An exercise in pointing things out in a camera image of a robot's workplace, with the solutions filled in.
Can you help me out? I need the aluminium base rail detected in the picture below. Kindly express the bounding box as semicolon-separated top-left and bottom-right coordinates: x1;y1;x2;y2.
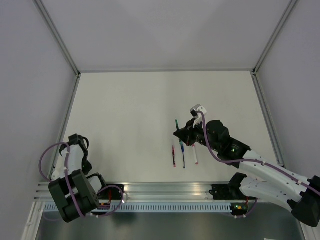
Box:
33;181;236;202

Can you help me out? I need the white acrylic marker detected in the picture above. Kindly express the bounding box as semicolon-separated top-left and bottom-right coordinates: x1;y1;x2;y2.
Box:
192;144;199;165

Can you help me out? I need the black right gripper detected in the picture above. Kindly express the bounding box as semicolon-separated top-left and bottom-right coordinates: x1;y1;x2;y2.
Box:
175;117;220;152

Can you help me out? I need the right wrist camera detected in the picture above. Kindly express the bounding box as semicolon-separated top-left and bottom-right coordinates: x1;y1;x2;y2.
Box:
190;104;207;128

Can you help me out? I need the green pen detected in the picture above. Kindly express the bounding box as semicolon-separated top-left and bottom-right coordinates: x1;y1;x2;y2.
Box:
174;119;183;147

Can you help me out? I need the left aluminium frame post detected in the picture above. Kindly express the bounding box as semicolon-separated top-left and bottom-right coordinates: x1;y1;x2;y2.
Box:
32;0;81;77

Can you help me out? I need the aluminium frame post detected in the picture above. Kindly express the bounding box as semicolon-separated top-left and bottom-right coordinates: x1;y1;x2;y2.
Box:
32;0;81;77
251;0;299;75

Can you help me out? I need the blue ballpoint pen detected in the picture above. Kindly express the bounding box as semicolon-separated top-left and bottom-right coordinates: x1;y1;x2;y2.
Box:
180;144;186;169

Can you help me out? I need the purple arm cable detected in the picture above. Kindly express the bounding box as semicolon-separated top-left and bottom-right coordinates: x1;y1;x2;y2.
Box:
197;111;320;197
39;142;126;218

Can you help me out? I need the right aluminium frame post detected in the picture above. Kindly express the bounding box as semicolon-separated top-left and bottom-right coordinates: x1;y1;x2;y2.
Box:
251;0;299;75

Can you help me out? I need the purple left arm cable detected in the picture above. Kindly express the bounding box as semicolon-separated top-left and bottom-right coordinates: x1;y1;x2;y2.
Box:
39;142;126;218

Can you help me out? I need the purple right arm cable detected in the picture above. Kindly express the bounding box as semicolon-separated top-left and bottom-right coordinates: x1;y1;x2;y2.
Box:
197;111;320;197

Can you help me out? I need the white slotted cable duct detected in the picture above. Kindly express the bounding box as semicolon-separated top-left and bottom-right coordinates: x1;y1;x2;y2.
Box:
43;201;233;213

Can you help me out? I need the red pink pen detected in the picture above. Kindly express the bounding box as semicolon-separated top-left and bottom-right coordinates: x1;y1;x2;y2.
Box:
171;144;176;168

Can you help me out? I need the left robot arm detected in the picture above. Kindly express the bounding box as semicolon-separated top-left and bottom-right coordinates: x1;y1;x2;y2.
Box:
48;134;109;223

